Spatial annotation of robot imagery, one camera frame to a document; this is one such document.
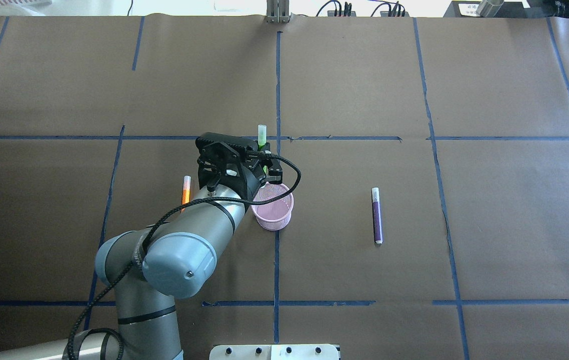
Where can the white pillar with base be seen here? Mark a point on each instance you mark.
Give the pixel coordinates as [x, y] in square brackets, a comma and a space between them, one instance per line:
[313, 351]

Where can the green highlighter pen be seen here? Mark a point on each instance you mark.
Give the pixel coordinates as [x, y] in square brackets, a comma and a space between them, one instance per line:
[261, 136]

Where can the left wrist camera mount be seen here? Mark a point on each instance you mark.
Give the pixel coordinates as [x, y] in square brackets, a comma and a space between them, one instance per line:
[224, 142]

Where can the pink mesh pen holder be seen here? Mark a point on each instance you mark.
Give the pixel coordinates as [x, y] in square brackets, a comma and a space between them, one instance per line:
[273, 216]

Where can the purple highlighter pen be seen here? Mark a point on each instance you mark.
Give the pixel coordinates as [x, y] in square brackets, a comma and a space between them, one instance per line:
[377, 223]

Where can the steel cup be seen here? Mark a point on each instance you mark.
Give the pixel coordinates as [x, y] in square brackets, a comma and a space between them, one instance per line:
[489, 8]

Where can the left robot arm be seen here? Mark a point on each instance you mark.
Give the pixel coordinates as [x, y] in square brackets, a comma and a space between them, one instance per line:
[146, 271]

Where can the orange highlighter pen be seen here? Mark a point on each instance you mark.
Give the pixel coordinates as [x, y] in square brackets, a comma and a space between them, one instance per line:
[186, 189]

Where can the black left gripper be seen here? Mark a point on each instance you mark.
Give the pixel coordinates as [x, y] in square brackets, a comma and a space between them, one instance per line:
[251, 184]

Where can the aluminium frame post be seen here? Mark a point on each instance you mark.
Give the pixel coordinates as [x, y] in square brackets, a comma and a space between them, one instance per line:
[278, 12]

